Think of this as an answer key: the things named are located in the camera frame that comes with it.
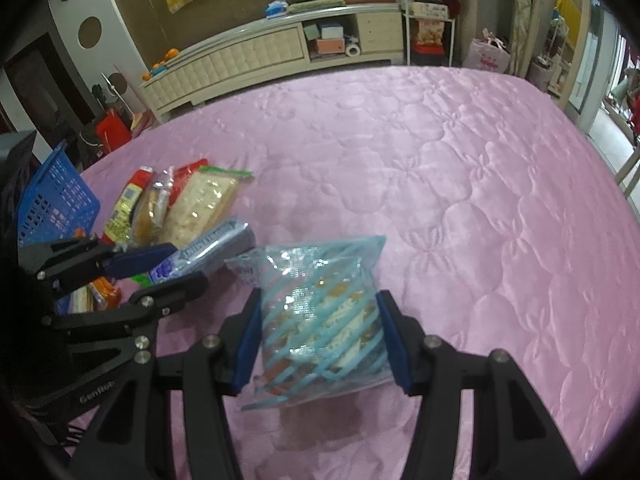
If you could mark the blue white box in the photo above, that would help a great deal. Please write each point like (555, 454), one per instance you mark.
(331, 31)

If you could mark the green cushion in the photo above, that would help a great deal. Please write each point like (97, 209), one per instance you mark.
(315, 4)

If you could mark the white metal rack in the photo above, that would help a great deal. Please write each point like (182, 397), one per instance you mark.
(403, 20)

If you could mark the patterned beige curtain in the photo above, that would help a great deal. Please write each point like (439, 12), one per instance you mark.
(530, 10)

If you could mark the blue striped clear snack bag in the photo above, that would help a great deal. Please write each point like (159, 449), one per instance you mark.
(320, 310)

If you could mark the black bag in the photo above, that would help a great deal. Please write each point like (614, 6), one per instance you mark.
(90, 142)

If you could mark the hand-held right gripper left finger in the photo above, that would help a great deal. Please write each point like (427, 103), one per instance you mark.
(248, 347)

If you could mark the pink quilted blanket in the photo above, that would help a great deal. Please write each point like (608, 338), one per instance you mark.
(450, 210)

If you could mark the blue plastic basket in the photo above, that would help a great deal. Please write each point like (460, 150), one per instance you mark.
(55, 205)

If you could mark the white tape roll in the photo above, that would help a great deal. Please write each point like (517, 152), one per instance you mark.
(354, 50)

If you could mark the grey box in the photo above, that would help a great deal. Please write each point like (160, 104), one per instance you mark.
(311, 32)

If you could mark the clear cracker packet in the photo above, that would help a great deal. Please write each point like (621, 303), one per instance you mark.
(200, 205)

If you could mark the pink gift bag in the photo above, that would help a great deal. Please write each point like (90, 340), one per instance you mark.
(487, 55)

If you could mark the clear bread packet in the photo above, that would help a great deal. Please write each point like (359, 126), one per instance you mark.
(150, 210)

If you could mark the red yellow snack packet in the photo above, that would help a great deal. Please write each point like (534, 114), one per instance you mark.
(125, 205)

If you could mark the red bag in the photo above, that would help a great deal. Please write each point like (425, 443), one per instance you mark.
(112, 130)

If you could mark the white printed box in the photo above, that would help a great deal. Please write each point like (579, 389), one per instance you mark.
(429, 9)

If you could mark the small teal box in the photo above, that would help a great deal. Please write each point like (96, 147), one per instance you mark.
(162, 71)

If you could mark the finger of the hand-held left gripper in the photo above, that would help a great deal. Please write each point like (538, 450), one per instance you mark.
(142, 260)
(170, 292)

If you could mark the orange snack packet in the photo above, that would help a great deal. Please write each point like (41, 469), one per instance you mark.
(107, 292)

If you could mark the cream low cabinet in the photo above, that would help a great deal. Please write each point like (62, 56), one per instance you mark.
(240, 57)

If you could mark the flat red box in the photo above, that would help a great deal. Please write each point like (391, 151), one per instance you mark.
(427, 50)

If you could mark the purple snack packet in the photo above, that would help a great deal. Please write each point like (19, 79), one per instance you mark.
(220, 245)

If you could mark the orange printed snack box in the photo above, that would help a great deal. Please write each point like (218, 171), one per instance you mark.
(430, 32)

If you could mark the flat orange box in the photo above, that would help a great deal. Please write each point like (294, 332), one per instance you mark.
(327, 46)

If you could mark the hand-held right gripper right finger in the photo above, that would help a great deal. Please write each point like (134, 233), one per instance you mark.
(395, 347)

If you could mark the hanging red cloth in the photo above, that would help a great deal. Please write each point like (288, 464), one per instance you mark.
(452, 0)

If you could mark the woven floor basket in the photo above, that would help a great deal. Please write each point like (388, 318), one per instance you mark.
(540, 72)

